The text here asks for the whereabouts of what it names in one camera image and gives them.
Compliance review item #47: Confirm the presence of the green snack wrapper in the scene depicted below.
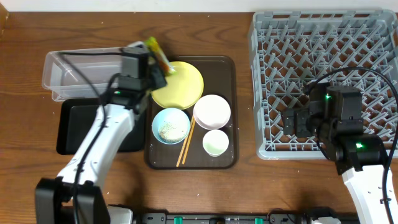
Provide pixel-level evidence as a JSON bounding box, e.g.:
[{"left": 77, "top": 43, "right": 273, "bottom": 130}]
[{"left": 144, "top": 37, "right": 175, "bottom": 75}]

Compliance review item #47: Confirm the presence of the light blue bowl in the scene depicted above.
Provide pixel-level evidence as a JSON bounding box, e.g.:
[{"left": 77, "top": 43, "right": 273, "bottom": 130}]
[{"left": 152, "top": 108, "right": 190, "bottom": 144}]

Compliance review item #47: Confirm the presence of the pink white shallow bowl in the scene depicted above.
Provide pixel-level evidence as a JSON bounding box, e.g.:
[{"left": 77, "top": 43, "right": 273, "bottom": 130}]
[{"left": 193, "top": 95, "right": 231, "bottom": 130}]

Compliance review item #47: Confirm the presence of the small white green cup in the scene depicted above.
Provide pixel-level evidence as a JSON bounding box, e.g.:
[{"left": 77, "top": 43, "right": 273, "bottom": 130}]
[{"left": 202, "top": 129, "right": 229, "bottom": 157}]

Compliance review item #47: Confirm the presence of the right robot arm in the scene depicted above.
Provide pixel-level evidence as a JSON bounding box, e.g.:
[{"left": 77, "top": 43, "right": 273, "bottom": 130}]
[{"left": 282, "top": 83, "right": 397, "bottom": 223}]

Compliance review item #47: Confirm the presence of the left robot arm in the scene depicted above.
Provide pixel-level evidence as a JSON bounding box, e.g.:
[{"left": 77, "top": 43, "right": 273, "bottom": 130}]
[{"left": 35, "top": 42, "right": 166, "bottom": 223}]

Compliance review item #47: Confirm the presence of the grey dishwasher rack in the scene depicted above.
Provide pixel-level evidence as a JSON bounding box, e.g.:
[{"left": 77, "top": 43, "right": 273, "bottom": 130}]
[{"left": 248, "top": 10, "right": 397, "bottom": 160}]

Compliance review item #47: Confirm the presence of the yellow round plate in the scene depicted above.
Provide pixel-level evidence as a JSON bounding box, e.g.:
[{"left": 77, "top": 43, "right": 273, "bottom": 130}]
[{"left": 151, "top": 61, "right": 204, "bottom": 110}]

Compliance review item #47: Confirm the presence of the clear plastic bin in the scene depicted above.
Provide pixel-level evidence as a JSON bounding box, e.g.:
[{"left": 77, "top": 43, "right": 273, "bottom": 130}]
[{"left": 42, "top": 46, "right": 150, "bottom": 103}]

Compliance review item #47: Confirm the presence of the black plastic tray bin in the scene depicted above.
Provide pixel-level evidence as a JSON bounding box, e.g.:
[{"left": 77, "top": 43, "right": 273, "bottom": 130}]
[{"left": 56, "top": 98, "right": 147, "bottom": 155}]

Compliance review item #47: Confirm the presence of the left wooden chopstick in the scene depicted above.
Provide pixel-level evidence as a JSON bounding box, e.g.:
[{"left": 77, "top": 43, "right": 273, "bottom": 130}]
[{"left": 176, "top": 117, "right": 195, "bottom": 167}]

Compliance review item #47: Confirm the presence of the wooden chopstick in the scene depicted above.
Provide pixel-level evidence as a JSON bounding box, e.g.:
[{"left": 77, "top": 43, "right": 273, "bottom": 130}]
[
  {"left": 180, "top": 117, "right": 196, "bottom": 165},
  {"left": 176, "top": 117, "right": 195, "bottom": 167}
]

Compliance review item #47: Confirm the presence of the right wooden chopstick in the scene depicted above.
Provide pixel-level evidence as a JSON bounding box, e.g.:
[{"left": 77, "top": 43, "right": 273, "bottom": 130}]
[{"left": 180, "top": 117, "right": 196, "bottom": 165}]

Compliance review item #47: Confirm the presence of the dark brown serving tray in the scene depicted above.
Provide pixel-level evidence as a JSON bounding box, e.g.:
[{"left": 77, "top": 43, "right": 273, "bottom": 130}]
[{"left": 144, "top": 55, "right": 239, "bottom": 170}]

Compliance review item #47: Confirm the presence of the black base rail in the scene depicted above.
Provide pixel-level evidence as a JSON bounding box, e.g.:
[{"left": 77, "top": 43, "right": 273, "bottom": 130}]
[{"left": 108, "top": 205, "right": 343, "bottom": 224}]

